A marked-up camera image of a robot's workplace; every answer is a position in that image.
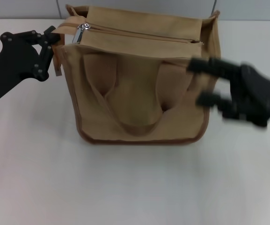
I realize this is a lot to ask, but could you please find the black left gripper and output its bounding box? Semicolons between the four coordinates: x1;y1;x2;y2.
0;26;63;104

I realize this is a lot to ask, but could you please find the khaki canvas food bag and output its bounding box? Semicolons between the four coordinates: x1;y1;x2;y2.
54;4;221;146

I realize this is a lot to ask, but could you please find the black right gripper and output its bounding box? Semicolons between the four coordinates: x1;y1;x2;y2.
187;57;270;128

